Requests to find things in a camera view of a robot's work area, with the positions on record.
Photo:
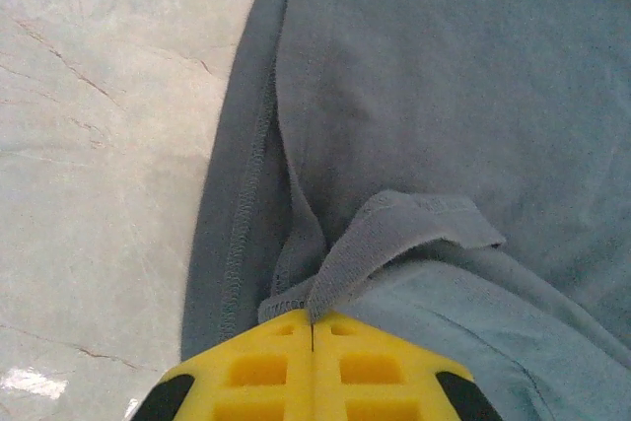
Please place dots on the grey-blue t-shirt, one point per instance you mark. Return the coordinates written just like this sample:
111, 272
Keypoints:
443, 95

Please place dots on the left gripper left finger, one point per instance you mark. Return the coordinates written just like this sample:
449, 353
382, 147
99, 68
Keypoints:
256, 391

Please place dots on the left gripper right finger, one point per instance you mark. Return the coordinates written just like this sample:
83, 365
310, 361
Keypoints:
374, 391

